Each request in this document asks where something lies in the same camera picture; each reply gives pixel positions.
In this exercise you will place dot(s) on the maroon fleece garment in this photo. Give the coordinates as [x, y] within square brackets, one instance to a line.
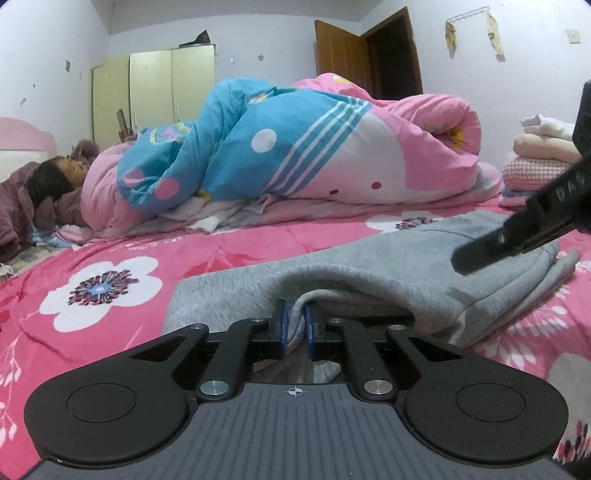
[14, 207]

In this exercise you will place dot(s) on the grey hoodie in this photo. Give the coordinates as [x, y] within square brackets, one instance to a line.
[369, 272]

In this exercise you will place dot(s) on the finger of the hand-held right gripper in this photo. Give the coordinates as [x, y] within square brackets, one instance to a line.
[494, 249]

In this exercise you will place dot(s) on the white wall switch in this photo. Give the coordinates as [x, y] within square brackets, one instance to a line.
[574, 36]

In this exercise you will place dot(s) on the white folded cloth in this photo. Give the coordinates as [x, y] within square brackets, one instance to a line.
[549, 125]

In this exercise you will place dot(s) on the black smartphone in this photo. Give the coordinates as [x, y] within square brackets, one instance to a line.
[123, 122]

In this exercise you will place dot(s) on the pink floral blanket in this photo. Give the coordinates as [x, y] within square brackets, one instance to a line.
[231, 258]

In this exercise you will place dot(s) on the pink and blue quilt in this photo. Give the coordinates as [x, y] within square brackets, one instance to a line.
[300, 138]

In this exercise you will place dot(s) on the wall hook rack with cloths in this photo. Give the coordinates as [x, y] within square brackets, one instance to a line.
[494, 32]

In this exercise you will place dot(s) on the dark item on wardrobe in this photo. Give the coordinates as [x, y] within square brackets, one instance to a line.
[196, 39]

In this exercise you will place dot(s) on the checked bed sheet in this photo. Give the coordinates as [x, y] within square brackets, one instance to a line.
[32, 244]

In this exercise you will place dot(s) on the white crumpled sheet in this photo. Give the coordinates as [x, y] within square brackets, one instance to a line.
[231, 214]

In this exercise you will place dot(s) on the pale yellow wardrobe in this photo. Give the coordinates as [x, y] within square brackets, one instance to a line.
[152, 87]

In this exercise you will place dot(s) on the lavender folded cloth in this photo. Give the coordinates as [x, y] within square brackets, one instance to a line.
[510, 196]

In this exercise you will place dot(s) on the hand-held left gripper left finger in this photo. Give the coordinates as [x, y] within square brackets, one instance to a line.
[281, 330]

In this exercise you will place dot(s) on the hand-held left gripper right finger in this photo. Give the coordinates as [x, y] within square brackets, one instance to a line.
[311, 332]

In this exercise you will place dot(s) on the brown wooden door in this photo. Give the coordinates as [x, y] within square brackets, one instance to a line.
[346, 55]

